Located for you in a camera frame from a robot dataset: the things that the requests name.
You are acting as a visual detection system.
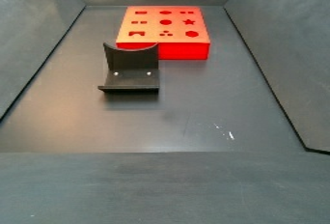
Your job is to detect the black curved holder stand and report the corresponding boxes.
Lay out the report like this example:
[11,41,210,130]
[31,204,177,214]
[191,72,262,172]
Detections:
[98,43,161,93]

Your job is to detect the red shape-sorter block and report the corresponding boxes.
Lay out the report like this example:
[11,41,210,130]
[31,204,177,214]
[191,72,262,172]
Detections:
[117,6,210,60]

